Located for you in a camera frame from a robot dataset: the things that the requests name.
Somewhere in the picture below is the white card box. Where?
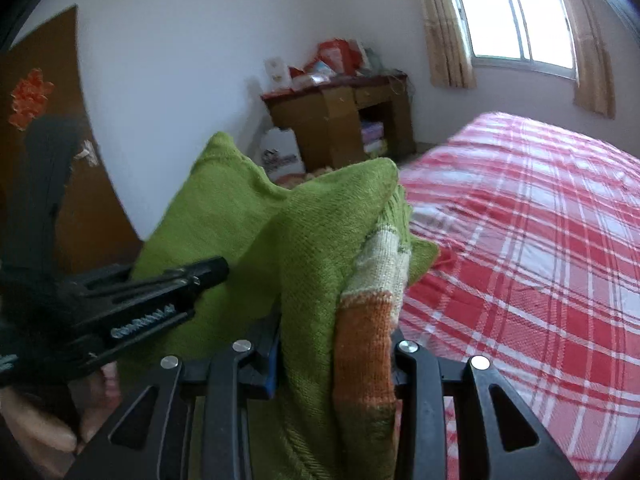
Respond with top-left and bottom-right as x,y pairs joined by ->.
264,57 -> 292,92

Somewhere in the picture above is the orange door decoration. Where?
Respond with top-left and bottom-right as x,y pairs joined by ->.
7,69 -> 55,132

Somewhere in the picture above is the brown wooden desk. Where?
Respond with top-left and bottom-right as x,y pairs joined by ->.
260,74 -> 416,173

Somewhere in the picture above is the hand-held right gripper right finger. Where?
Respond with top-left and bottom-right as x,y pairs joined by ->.
392,332 -> 576,480

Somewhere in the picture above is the green striped knit sweater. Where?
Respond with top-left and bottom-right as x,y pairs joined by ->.
117,131 -> 441,480

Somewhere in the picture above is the white paper bag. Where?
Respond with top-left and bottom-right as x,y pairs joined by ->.
259,127 -> 306,181

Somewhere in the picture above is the sliding glass window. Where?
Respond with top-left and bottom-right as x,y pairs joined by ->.
442,0 -> 576,80

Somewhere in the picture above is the beige patterned curtain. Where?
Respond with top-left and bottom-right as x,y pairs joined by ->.
565,0 -> 617,120
412,0 -> 477,89

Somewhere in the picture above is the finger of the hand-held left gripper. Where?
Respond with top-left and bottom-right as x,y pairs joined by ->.
65,257 -> 231,306
0,119 -> 83,281

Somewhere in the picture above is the red plaid bed blanket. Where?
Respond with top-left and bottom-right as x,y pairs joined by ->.
397,111 -> 640,480

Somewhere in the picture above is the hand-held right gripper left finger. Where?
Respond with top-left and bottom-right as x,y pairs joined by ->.
62,316 -> 283,480

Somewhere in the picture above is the brown wooden door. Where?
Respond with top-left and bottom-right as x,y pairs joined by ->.
0,5 -> 146,286

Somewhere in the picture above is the person's left hand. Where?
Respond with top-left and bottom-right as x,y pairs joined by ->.
0,365 -> 123,456

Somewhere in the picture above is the plastic wrapped packet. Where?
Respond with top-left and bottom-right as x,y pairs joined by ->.
290,60 -> 336,90

